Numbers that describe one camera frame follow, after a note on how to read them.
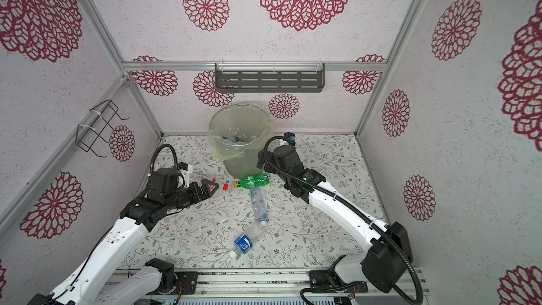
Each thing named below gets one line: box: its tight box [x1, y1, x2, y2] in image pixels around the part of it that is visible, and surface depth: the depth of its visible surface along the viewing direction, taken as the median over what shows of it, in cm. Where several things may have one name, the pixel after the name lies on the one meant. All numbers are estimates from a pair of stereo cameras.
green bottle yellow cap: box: [233, 173, 270, 190], surface depth 99 cm
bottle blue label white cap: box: [227, 225, 263, 260], surface depth 79 cm
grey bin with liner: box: [207, 102, 274, 179], surface depth 95 cm
